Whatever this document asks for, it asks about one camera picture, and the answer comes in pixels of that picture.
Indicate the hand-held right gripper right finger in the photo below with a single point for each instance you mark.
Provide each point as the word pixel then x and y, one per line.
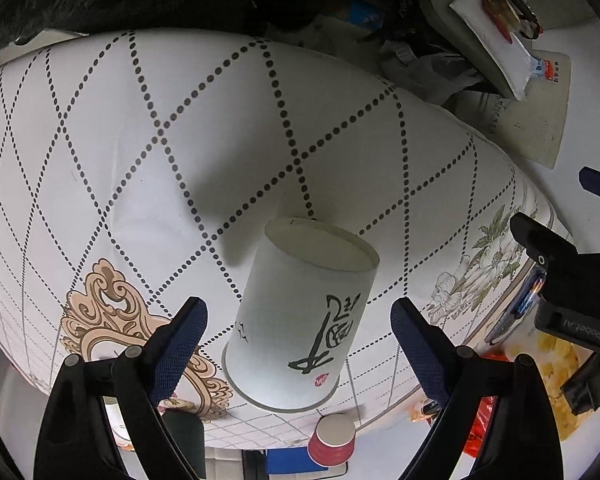
pixel 420 347

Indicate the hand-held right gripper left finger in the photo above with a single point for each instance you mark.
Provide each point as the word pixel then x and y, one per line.
pixel 179 347

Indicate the white paper cup black calligraphy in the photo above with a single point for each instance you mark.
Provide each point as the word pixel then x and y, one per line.
pixel 290 310

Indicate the red paper cup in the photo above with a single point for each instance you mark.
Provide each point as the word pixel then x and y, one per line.
pixel 330 445

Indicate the clear blue plastic packet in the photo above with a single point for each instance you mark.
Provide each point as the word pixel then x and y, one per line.
pixel 527 295

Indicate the yellow snack bag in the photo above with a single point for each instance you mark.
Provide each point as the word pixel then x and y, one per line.
pixel 550 360

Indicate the dark green cylinder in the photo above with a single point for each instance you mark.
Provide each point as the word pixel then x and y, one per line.
pixel 186 447

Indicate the red plastic bag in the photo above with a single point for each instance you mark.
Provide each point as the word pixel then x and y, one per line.
pixel 485 425

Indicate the white tissue packet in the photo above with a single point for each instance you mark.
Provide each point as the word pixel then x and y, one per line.
pixel 495 45

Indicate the crumpled grey plastic bag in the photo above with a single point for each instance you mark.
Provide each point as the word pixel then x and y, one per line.
pixel 430 70

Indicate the white dotted printed tablecloth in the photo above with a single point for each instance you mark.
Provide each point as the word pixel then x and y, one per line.
pixel 230 135

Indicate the grey chair seat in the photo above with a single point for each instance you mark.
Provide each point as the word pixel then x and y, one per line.
pixel 445 15

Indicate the blue box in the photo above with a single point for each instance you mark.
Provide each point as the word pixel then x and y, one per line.
pixel 365 12

